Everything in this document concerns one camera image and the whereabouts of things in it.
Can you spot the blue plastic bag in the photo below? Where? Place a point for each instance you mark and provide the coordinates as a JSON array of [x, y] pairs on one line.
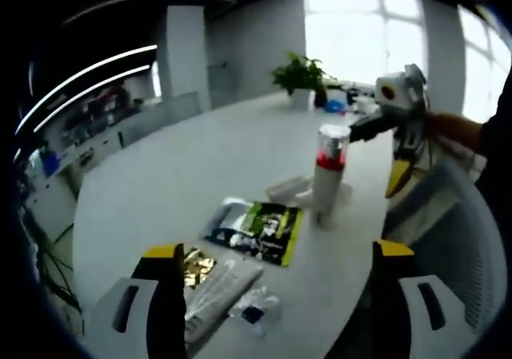
[[332, 105]]

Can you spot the large white skincare tube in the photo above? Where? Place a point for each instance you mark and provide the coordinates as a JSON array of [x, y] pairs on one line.
[[224, 291]]

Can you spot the clear plastic bag dark sample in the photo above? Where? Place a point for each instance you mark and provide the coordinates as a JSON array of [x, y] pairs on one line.
[[256, 311]]

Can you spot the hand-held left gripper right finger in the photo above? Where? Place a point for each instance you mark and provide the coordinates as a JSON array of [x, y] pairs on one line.
[[396, 315]]

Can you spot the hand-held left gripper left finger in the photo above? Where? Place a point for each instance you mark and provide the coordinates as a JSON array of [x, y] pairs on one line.
[[160, 315]]

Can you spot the white ceiling light strip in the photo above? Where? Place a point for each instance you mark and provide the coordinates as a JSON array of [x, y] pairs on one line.
[[96, 93], [88, 75]]

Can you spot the white cabinet counter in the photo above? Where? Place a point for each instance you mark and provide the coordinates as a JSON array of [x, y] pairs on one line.
[[92, 147]]

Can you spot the green black skincare sachet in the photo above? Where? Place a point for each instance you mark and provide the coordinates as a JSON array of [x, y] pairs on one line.
[[260, 231]]

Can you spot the person's right hand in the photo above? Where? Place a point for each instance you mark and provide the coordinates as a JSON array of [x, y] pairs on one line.
[[439, 129]]

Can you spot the blue storage bin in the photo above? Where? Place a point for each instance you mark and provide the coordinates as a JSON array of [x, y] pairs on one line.
[[50, 163]]

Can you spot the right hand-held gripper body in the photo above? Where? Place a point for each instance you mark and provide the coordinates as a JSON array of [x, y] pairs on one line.
[[400, 93]]

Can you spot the clear-capped red-banded skincare pump bottle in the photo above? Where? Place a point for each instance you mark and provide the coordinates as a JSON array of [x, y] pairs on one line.
[[330, 191]]

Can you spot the dark red vase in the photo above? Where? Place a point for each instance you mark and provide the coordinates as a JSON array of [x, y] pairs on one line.
[[320, 97]]

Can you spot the grey mesh office chair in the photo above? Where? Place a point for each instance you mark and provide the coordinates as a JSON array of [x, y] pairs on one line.
[[448, 215]]

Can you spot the green potted plant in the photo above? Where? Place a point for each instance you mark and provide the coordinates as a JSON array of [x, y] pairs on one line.
[[300, 75]]

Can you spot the gold foil skincare sachet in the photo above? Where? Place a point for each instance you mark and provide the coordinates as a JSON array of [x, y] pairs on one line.
[[198, 267]]

